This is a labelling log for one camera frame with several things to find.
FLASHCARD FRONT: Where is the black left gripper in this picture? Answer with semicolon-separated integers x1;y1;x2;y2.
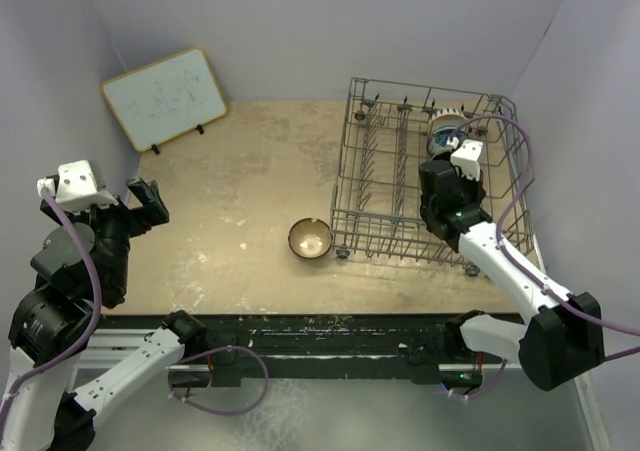
44;175;168;297

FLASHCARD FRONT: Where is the blue patterned bowl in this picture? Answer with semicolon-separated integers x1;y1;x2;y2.
426;127;467;159

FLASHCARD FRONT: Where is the brown glazed bowl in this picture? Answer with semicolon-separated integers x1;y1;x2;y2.
287;217;333;260

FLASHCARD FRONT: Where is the white orange rimmed striped bowl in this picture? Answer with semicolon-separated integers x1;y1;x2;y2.
429;107;467;133

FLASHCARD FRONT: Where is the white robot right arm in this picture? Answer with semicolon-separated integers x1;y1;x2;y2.
418;160;605;391

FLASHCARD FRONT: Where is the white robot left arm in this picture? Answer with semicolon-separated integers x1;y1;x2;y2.
1;172;206;450

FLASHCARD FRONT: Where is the yellow framed whiteboard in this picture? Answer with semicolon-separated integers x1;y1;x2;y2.
101;47;227;153

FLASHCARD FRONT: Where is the grey wire dish rack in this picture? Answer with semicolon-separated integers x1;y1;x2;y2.
330;77;538;275

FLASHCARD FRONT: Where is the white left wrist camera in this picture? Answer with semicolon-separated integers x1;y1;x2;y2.
37;160;118;213

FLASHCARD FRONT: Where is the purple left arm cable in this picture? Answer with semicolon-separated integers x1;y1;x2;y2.
0;188;104;451

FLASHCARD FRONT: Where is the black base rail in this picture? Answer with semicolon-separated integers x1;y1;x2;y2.
92;310;506;387

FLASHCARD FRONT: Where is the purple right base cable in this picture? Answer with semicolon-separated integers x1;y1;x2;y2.
444;363;507;400

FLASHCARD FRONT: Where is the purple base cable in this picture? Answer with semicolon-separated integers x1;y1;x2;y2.
167;341;271;415
444;363;507;400

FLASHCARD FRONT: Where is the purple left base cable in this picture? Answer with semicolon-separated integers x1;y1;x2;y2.
167;341;271;415

